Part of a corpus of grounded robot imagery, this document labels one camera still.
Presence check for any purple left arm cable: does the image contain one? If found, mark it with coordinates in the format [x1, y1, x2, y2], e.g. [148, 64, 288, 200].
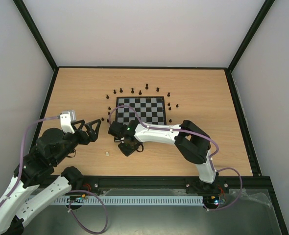
[0, 116, 109, 233]

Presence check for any black rear left frame post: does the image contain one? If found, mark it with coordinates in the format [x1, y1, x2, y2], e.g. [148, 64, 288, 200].
[13, 0, 58, 71]

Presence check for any black frame post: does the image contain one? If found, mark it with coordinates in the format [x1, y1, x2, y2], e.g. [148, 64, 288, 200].
[13, 0, 58, 71]
[227, 0, 275, 73]

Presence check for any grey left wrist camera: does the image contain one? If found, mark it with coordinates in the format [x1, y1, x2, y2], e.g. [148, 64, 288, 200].
[60, 110, 76, 134]

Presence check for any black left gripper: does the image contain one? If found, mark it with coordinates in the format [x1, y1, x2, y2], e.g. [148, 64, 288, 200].
[53, 119, 102, 164]

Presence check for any black rear right frame post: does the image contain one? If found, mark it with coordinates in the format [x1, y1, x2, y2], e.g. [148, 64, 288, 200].
[227, 0, 275, 73]

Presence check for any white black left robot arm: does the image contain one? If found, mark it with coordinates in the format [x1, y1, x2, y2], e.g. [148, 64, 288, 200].
[0, 115, 101, 235]

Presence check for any black front frame rail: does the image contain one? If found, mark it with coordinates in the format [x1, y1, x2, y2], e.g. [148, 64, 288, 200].
[72, 176, 274, 194]

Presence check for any black white chessboard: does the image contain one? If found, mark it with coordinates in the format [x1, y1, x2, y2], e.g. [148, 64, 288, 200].
[111, 96, 167, 125]

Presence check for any white slotted cable duct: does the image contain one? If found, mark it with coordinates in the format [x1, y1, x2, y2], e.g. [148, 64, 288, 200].
[52, 196, 204, 206]

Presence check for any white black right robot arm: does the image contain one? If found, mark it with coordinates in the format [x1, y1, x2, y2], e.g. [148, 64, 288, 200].
[108, 120, 218, 192]

